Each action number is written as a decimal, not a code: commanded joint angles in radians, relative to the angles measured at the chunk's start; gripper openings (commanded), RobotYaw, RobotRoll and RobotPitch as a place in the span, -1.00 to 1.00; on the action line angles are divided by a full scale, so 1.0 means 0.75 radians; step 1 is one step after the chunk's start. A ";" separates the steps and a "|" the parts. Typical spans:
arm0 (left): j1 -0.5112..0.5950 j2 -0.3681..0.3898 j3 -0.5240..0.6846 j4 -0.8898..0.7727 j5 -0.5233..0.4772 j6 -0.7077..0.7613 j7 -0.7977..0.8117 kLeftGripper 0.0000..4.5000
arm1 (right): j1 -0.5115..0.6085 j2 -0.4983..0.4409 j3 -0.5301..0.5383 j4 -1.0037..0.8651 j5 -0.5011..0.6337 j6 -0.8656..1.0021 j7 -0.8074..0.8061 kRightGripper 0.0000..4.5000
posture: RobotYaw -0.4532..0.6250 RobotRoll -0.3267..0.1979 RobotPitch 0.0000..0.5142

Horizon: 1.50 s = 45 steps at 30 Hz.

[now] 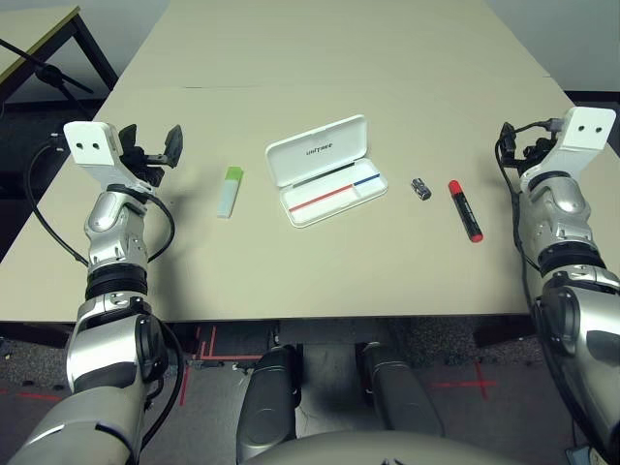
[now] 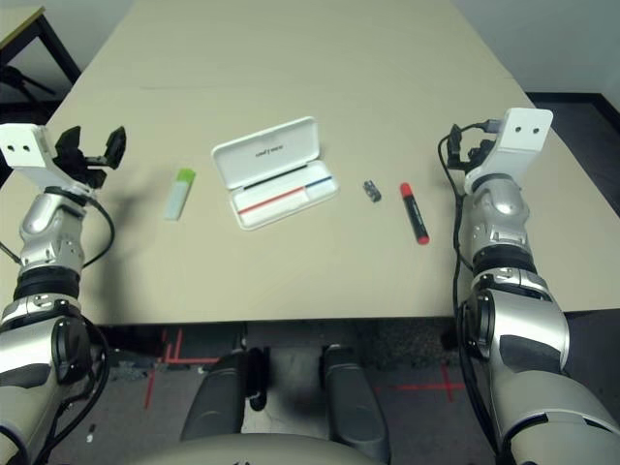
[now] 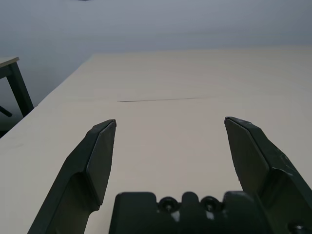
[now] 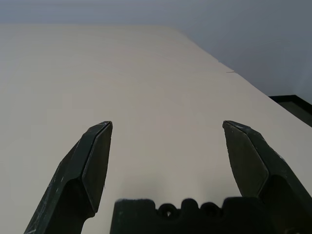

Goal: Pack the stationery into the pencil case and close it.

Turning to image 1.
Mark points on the white plastic pencil case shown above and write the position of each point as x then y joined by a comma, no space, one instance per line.
315,150

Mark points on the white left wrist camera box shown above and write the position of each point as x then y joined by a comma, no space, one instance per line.
89,145

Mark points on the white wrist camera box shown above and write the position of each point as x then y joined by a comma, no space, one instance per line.
89,145
586,128

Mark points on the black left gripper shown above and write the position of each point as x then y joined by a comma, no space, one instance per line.
145,167

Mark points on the blue grey floor power strip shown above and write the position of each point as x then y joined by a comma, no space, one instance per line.
581,457

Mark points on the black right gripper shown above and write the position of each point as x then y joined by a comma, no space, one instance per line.
537,151

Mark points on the grey robot torso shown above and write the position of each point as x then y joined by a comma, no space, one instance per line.
387,450

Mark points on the dark grey left robot leg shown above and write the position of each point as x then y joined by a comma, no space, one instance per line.
269,402

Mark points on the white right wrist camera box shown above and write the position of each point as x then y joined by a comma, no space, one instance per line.
586,128

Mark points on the black tripod stand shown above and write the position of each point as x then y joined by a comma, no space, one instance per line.
48,72

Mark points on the small black silver sharpener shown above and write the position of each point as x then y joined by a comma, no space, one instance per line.
421,189

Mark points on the dark grey right robot leg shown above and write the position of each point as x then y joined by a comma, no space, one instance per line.
402,392

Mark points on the white eraser with green end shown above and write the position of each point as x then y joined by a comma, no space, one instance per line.
228,198

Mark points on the dark grey robot leg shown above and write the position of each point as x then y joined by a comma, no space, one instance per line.
402,392
269,402

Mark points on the beige side table black frame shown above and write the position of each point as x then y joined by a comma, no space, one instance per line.
29,43

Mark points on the red and black marker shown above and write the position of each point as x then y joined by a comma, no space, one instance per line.
464,210

